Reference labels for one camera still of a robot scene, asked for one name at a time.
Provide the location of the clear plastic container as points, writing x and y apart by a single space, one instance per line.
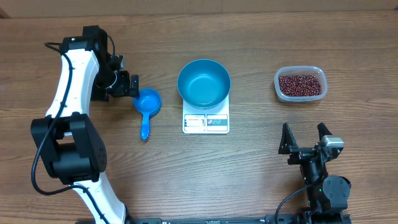
300 70

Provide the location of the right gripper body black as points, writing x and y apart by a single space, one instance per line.
313 171

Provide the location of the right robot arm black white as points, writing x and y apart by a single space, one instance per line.
327 194

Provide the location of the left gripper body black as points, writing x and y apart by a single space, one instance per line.
122 85

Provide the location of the white digital kitchen scale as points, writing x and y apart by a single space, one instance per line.
206 121

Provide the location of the red adzuki beans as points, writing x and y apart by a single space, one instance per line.
300 85

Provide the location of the blue metal bowl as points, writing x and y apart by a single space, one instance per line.
203 83

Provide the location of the blue measuring scoop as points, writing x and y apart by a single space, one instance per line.
148 104

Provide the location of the black mounting rail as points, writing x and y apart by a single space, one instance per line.
268 219

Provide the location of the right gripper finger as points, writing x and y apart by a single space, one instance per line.
322 130
288 143

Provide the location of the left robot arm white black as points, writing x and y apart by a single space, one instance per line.
70 152

